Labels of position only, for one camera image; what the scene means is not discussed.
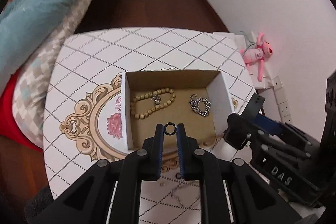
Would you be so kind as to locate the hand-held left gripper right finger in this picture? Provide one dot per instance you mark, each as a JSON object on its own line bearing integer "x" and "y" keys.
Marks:
{"x": 181, "y": 153}

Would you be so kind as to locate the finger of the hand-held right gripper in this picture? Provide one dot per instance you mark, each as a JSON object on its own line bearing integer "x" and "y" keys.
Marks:
{"x": 236, "y": 132}
{"x": 270, "y": 124}

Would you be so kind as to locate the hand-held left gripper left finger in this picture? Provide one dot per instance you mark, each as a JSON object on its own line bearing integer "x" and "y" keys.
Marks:
{"x": 158, "y": 153}

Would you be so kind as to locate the cardboard box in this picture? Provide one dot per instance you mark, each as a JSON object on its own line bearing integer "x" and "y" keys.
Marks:
{"x": 168, "y": 129}

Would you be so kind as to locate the pink plush toy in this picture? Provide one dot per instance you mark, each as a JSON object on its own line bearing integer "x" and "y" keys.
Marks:
{"x": 256, "y": 54}

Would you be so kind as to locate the grey patterned quilt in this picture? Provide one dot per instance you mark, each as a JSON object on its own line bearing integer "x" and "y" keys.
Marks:
{"x": 44, "y": 66}

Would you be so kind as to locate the red cloth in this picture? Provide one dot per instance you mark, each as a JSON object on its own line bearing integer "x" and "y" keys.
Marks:
{"x": 13, "y": 113}

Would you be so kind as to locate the light blue fluffy blanket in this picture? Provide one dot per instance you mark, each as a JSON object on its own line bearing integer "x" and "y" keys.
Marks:
{"x": 39, "y": 3}

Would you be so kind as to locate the white wall sockets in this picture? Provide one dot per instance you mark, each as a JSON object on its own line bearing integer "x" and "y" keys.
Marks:
{"x": 283, "y": 100}

